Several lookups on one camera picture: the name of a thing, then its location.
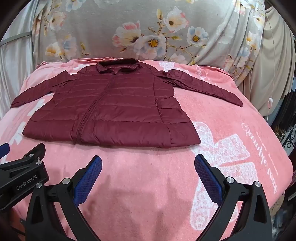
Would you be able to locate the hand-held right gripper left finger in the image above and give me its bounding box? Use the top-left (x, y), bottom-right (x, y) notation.
top-left (25, 155), bottom-right (103, 241)

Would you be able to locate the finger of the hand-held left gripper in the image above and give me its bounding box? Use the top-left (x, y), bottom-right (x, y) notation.
top-left (21, 142), bottom-right (46, 164)
top-left (0, 143), bottom-right (10, 160)

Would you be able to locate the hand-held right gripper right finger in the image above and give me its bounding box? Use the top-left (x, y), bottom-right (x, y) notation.
top-left (194, 154), bottom-right (272, 241)

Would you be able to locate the maroon puffer jacket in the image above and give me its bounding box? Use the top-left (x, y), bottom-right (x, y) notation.
top-left (10, 58), bottom-right (243, 149)

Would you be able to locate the pink printed blanket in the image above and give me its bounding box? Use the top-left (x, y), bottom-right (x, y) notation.
top-left (0, 57), bottom-right (294, 241)

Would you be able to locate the white curtain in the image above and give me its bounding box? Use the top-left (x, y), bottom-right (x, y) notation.
top-left (0, 7), bottom-right (44, 119)

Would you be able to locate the black cluttered metal rack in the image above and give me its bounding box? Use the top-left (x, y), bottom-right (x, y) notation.
top-left (269, 88), bottom-right (296, 232)

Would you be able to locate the beige curtain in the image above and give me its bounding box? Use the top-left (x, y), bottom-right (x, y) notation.
top-left (238, 7), bottom-right (295, 122)

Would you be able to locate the grey floral cloth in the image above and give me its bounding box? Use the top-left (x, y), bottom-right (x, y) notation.
top-left (30, 0), bottom-right (266, 73)

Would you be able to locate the white cable with switch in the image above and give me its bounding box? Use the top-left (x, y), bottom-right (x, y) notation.
top-left (263, 9), bottom-right (277, 121)

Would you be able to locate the grey curtain strap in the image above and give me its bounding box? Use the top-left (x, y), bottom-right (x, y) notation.
top-left (0, 32), bottom-right (32, 47)

